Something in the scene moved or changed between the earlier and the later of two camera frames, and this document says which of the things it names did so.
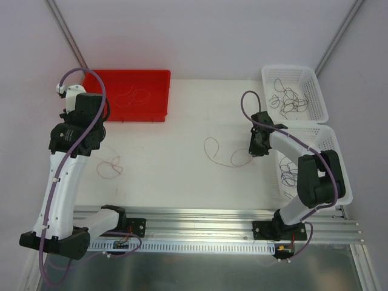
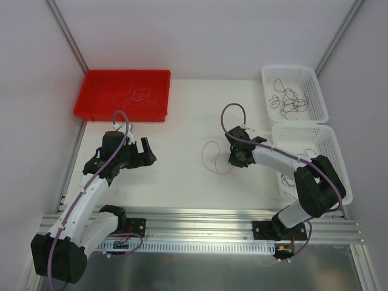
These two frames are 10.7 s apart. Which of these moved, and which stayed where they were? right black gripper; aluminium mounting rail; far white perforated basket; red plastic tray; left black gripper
Moved: left black gripper; right black gripper
Stayed: far white perforated basket; aluminium mounting rail; red plastic tray
